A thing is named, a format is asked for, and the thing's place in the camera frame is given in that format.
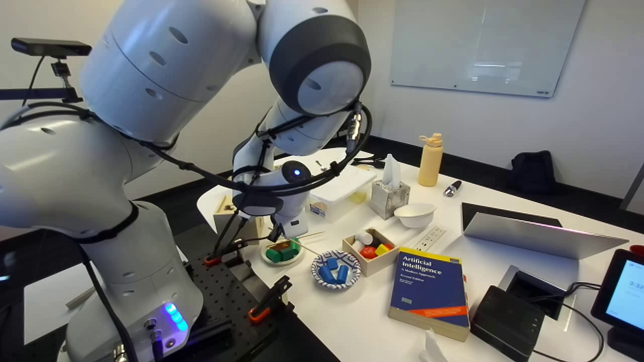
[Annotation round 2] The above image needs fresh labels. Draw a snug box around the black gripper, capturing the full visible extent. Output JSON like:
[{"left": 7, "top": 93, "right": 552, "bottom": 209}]
[{"left": 270, "top": 203, "right": 307, "bottom": 237}]

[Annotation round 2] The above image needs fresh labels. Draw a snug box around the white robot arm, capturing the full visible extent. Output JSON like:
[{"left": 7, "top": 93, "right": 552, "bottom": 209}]
[{"left": 0, "top": 0, "right": 370, "bottom": 362}]

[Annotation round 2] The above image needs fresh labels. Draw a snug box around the white bowl with green item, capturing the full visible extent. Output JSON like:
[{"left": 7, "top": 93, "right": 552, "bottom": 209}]
[{"left": 259, "top": 240, "right": 304, "bottom": 266}]

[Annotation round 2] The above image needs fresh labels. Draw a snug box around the white empty bowl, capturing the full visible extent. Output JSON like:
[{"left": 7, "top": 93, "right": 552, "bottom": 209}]
[{"left": 395, "top": 203, "right": 434, "bottom": 229}]

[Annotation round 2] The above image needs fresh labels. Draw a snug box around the black orange clamp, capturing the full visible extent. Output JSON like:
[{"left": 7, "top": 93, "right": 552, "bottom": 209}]
[
  {"left": 204, "top": 240, "right": 251, "bottom": 268},
  {"left": 247, "top": 276, "right": 292, "bottom": 323}
]

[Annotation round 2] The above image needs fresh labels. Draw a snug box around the white plastic storage box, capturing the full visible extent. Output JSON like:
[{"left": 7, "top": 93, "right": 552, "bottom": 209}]
[{"left": 307, "top": 167, "right": 377, "bottom": 221}]

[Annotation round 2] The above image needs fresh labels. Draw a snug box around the blue patterned paper plate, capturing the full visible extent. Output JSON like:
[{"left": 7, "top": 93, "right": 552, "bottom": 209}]
[{"left": 311, "top": 252, "right": 361, "bottom": 291}]

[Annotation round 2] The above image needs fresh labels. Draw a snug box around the wooden shape sorter box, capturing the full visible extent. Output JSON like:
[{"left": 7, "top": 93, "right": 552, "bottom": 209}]
[{"left": 214, "top": 195, "right": 266, "bottom": 242}]

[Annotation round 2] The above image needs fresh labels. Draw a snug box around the wooden tray with toy blocks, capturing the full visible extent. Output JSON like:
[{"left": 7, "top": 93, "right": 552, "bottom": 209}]
[{"left": 343, "top": 229, "right": 398, "bottom": 276}]

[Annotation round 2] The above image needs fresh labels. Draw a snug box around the grey tissue box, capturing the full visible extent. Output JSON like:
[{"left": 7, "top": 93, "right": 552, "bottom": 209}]
[{"left": 370, "top": 156, "right": 411, "bottom": 219}]

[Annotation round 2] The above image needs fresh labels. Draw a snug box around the blue hardcover book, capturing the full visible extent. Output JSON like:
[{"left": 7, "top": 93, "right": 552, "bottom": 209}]
[{"left": 388, "top": 248, "right": 471, "bottom": 343}]

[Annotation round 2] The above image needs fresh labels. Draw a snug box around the beige water bottle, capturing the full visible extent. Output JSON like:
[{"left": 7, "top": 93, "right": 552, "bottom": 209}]
[{"left": 418, "top": 132, "right": 443, "bottom": 188}]

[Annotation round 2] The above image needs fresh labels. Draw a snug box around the silver laptop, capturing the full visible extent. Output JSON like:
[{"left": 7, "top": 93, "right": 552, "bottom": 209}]
[{"left": 460, "top": 203, "right": 626, "bottom": 260}]

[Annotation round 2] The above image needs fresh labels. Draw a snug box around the black speaker box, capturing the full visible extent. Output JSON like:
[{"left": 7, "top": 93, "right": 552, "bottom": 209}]
[{"left": 471, "top": 285, "right": 543, "bottom": 362}]

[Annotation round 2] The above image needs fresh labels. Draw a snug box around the black backpack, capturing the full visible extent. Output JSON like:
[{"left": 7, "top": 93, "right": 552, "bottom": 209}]
[{"left": 512, "top": 151, "right": 555, "bottom": 195}]

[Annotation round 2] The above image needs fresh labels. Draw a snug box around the small touchscreen tablet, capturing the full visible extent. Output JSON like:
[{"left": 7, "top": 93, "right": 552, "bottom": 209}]
[{"left": 592, "top": 250, "right": 644, "bottom": 362}]

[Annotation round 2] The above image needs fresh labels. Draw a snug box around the wall whiteboard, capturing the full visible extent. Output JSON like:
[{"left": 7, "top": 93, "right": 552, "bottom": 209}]
[{"left": 391, "top": 0, "right": 587, "bottom": 99}]

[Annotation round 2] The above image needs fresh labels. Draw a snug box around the table cable grommet box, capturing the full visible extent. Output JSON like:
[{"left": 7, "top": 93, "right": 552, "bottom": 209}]
[{"left": 502, "top": 266, "right": 569, "bottom": 320}]

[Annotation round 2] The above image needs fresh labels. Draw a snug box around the black camera on stand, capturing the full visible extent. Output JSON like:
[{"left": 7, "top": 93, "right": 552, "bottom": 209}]
[{"left": 11, "top": 39, "right": 91, "bottom": 59}]

